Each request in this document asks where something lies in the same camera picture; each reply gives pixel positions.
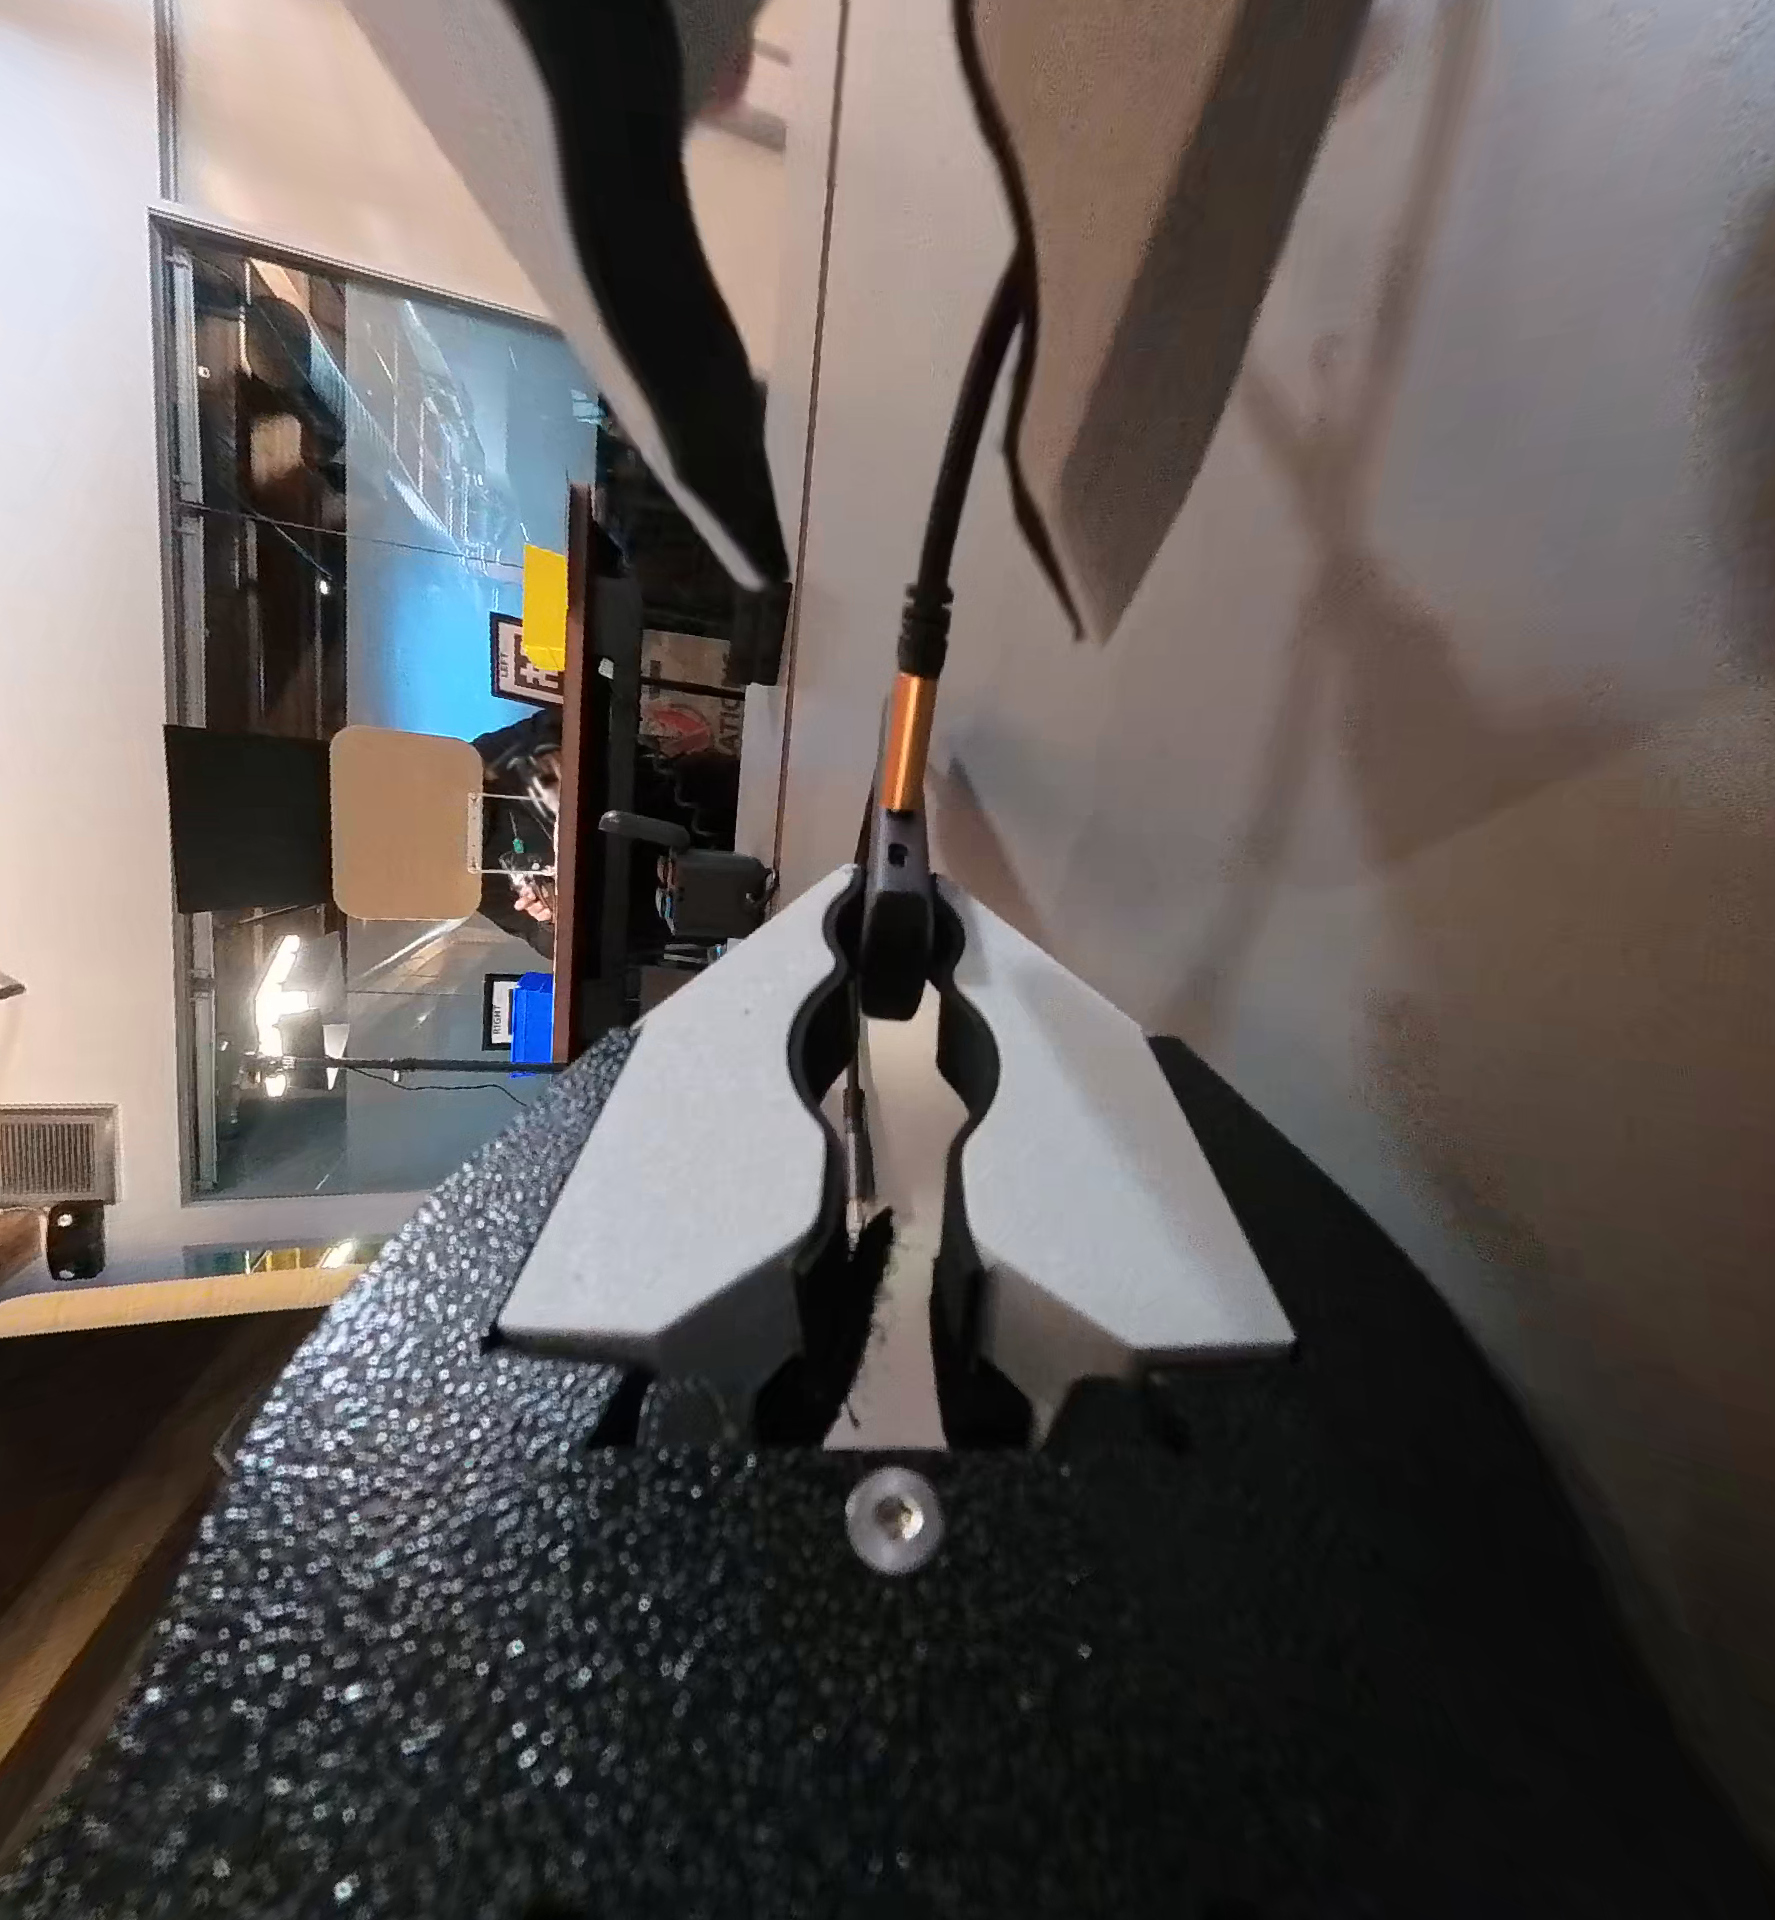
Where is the glass partition window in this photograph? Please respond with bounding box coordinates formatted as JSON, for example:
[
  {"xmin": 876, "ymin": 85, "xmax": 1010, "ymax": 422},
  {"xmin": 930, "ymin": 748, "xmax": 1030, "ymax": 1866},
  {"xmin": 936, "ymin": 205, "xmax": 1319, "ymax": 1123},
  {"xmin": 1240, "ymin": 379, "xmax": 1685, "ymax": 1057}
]
[{"xmin": 152, "ymin": 207, "xmax": 776, "ymax": 1203}]

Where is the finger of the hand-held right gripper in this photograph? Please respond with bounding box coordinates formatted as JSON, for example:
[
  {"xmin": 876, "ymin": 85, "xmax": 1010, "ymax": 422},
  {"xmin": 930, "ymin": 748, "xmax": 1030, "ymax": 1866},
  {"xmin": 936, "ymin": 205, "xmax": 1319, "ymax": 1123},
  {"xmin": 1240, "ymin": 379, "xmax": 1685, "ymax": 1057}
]
[
  {"xmin": 952, "ymin": 0, "xmax": 1379, "ymax": 645},
  {"xmin": 344, "ymin": 0, "xmax": 796, "ymax": 590}
]

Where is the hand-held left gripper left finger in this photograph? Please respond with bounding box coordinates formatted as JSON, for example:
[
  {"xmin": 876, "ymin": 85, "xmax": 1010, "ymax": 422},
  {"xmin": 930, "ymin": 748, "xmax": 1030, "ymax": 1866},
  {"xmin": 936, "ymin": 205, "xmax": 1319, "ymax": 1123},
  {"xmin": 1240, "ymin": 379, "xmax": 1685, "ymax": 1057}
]
[{"xmin": 494, "ymin": 866, "xmax": 892, "ymax": 1446}]

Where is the beige rounded panel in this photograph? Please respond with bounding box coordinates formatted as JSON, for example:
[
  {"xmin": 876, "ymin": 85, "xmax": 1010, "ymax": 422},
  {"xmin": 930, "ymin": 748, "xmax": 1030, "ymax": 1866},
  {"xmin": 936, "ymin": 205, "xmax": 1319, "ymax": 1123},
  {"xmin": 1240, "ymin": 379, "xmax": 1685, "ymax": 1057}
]
[{"xmin": 332, "ymin": 726, "xmax": 484, "ymax": 919}]

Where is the black square panel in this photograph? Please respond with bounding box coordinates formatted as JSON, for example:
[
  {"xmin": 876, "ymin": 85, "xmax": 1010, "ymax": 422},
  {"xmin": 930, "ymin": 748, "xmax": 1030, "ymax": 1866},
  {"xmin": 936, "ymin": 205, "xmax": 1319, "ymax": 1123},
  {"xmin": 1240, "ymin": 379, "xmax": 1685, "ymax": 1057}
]
[{"xmin": 164, "ymin": 725, "xmax": 342, "ymax": 914}]

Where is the printed banner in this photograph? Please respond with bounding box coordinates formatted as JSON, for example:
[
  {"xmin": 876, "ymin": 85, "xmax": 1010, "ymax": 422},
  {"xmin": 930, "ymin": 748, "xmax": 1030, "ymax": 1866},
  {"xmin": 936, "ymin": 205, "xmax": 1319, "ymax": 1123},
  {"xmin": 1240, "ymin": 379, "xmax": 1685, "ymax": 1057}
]
[{"xmin": 640, "ymin": 630, "xmax": 746, "ymax": 771}]

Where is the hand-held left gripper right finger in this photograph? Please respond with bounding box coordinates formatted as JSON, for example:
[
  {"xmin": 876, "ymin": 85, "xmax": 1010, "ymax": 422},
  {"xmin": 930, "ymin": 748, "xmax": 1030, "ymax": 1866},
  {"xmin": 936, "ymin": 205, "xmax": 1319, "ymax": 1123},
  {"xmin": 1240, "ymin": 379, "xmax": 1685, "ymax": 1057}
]
[{"xmin": 924, "ymin": 871, "xmax": 1300, "ymax": 1446}]

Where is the grey usb hub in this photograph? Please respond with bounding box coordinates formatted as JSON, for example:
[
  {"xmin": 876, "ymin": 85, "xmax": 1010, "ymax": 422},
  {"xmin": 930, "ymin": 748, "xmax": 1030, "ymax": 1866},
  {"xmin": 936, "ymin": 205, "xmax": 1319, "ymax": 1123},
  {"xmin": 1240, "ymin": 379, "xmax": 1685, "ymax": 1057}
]
[{"xmin": 842, "ymin": 802, "xmax": 934, "ymax": 1224}]

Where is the grey wall vent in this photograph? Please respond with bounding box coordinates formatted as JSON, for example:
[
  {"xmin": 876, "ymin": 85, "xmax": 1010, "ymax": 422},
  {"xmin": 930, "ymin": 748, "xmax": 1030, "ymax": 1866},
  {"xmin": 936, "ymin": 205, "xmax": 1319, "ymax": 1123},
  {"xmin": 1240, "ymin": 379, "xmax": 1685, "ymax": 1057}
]
[{"xmin": 0, "ymin": 1102, "xmax": 122, "ymax": 1206}]

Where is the black orange-plug usb-c cable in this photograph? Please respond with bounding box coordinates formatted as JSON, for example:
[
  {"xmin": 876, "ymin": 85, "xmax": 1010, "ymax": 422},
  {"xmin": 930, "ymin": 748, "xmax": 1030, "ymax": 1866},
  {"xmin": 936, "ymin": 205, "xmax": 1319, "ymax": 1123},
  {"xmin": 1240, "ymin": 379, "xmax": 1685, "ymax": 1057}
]
[{"xmin": 882, "ymin": 246, "xmax": 1036, "ymax": 825}]

